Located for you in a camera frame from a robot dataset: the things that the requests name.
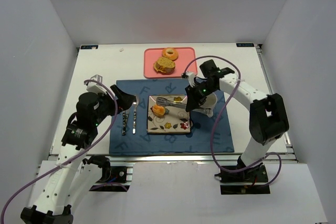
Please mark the floral square plate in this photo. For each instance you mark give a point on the floral square plate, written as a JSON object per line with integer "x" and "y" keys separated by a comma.
{"x": 178, "y": 121}

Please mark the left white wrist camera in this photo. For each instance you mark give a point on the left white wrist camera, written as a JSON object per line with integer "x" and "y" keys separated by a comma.
{"x": 95, "y": 86}

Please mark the small round bread roll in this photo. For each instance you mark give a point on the small round bread roll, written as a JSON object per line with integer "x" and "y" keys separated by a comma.
{"x": 159, "y": 111}

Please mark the pink serving tray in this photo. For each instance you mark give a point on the pink serving tray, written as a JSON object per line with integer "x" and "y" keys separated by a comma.
{"x": 151, "y": 55}

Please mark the white ceramic mug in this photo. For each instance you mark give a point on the white ceramic mug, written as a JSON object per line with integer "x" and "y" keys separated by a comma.
{"x": 209, "y": 105}

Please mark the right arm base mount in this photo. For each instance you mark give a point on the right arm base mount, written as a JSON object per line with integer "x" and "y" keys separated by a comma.
{"x": 249, "y": 182}

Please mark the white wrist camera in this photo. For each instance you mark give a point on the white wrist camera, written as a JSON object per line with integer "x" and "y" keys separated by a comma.
{"x": 190, "y": 77}
{"x": 95, "y": 86}

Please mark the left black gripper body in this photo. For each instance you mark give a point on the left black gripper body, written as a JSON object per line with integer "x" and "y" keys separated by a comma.
{"x": 115, "y": 100}

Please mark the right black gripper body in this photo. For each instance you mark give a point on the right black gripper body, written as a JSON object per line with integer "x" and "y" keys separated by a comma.
{"x": 192, "y": 98}

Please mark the metal serving tongs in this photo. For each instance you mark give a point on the metal serving tongs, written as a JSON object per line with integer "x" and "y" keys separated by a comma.
{"x": 165, "y": 102}

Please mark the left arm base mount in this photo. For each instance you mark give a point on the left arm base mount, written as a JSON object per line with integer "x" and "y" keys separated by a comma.
{"x": 113, "y": 178}

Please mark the aluminium frame rail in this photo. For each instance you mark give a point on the aluminium frame rail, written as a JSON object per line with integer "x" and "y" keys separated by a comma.
{"x": 177, "y": 158}

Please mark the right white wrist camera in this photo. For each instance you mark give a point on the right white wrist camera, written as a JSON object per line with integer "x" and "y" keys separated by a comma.
{"x": 190, "y": 77}

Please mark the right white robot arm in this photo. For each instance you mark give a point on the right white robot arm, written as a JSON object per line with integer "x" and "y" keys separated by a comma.
{"x": 267, "y": 114}

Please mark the ring bagel bread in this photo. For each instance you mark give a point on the ring bagel bread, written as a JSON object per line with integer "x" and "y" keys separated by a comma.
{"x": 170, "y": 53}

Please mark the blue letter placemat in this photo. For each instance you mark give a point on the blue letter placemat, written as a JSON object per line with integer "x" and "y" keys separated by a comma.
{"x": 144, "y": 143}

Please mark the patterned handle fork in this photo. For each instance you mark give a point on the patterned handle fork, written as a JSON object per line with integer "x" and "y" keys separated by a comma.
{"x": 125, "y": 116}

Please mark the patterned handle spoon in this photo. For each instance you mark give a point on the patterned handle spoon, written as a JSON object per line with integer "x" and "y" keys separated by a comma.
{"x": 135, "y": 105}

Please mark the sandwich bread loaf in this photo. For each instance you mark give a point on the sandwich bread loaf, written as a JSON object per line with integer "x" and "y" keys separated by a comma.
{"x": 164, "y": 65}

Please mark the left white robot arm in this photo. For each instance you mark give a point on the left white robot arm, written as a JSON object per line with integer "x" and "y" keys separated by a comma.
{"x": 74, "y": 174}

